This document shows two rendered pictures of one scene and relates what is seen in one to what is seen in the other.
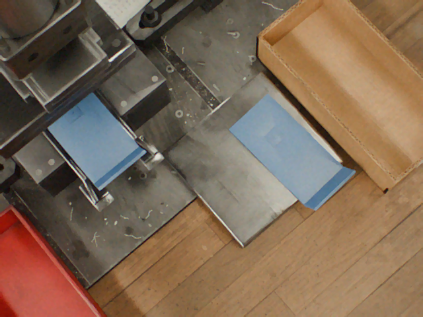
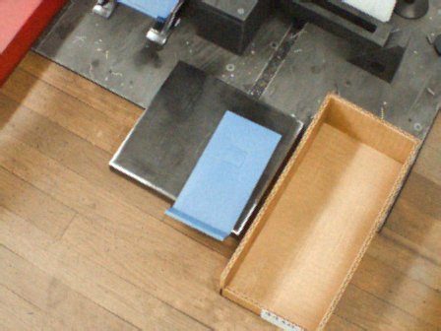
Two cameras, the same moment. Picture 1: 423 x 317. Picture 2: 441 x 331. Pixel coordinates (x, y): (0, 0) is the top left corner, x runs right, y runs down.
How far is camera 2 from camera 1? 0.45 m
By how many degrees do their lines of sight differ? 20
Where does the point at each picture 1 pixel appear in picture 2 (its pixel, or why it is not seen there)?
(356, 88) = (326, 228)
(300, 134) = (248, 180)
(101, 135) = not seen: outside the picture
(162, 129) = (208, 58)
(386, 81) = (346, 256)
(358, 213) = (187, 273)
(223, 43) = (322, 85)
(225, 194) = (157, 129)
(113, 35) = not seen: outside the picture
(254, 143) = (220, 139)
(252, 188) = (172, 153)
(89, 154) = not seen: outside the picture
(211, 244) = (105, 139)
